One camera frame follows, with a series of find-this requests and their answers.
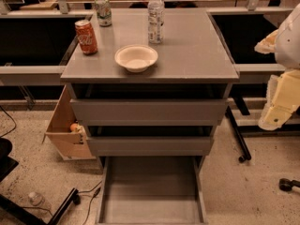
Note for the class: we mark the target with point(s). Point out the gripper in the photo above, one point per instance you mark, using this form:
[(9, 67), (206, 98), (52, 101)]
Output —
[(289, 46)]

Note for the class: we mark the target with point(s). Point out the grey bottom drawer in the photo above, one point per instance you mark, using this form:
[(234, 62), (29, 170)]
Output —
[(151, 191)]

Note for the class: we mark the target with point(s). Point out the grey drawer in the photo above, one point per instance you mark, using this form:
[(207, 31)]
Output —
[(151, 191), (161, 104), (117, 141)]

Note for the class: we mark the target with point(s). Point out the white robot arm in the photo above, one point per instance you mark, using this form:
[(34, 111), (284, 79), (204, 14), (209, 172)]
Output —
[(289, 35)]

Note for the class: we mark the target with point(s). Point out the grey drawer cabinet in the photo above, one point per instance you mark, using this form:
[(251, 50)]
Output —
[(191, 52)]

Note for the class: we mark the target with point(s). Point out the grey middle drawer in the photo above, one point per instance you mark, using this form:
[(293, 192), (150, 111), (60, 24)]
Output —
[(117, 141)]

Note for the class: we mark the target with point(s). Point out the grey top drawer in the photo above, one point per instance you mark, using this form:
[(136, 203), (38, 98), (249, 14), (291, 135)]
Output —
[(161, 104)]

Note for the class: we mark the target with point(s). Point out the black table leg with caster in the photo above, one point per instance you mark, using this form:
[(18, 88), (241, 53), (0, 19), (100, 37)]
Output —
[(246, 156)]

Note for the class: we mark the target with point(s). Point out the black caster wheel right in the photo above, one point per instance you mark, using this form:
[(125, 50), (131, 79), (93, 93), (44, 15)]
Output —
[(287, 185)]

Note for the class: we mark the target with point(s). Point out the white paper bowl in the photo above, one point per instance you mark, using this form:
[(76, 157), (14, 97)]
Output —
[(136, 58)]

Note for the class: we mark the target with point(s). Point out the clear plastic water bottle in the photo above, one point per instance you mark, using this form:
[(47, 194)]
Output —
[(155, 21)]

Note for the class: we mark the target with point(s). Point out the green white soda can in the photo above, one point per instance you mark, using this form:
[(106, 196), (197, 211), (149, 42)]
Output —
[(104, 14)]

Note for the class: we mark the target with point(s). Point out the orange soda can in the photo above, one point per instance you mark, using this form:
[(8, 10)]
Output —
[(86, 37)]

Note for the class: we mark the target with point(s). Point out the orange fruit in box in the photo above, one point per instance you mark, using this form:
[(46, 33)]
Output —
[(73, 127)]

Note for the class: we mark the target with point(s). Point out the cardboard box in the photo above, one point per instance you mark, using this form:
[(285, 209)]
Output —
[(70, 145)]

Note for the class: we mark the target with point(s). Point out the plastic bottle on floor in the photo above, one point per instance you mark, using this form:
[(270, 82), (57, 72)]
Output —
[(38, 202)]

